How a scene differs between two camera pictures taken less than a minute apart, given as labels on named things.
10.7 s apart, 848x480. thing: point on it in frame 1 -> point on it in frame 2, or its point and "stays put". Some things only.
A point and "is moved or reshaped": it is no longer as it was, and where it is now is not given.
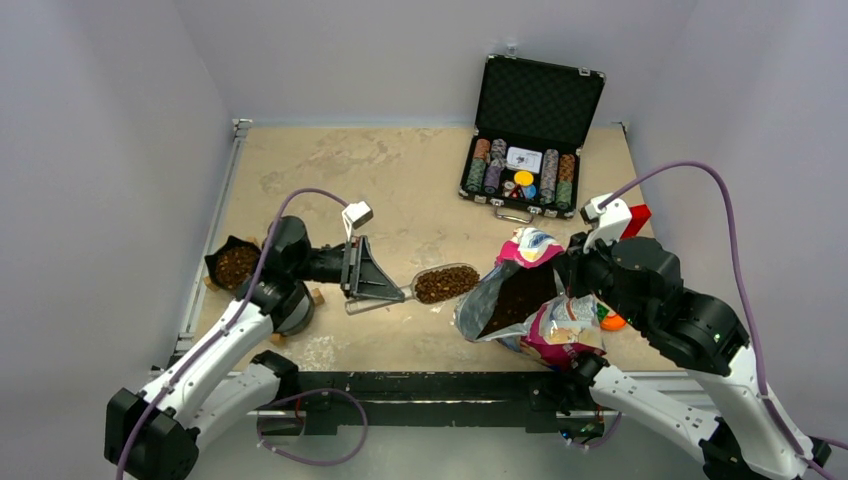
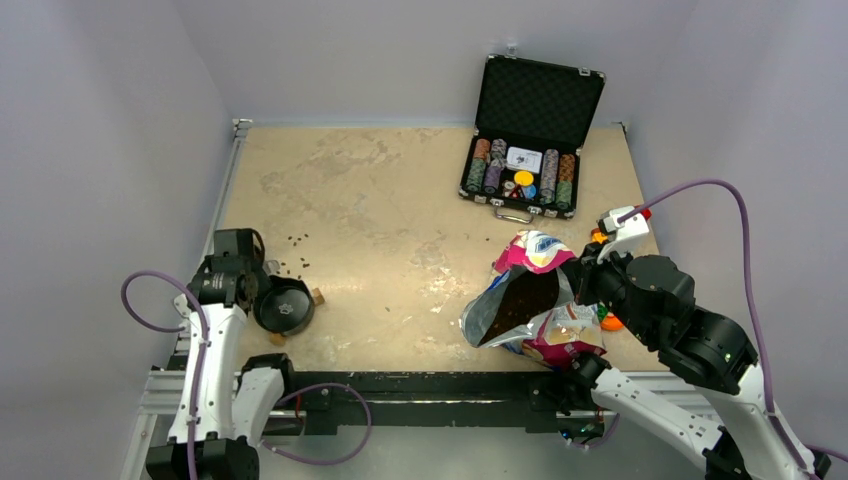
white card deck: [524, 160] stays put
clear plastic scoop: [439, 284] is moved or reshaped
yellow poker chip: [524, 178] stays put
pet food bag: [524, 305] stays put
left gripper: [364, 278] -> [259, 273]
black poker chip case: [531, 123] stays put
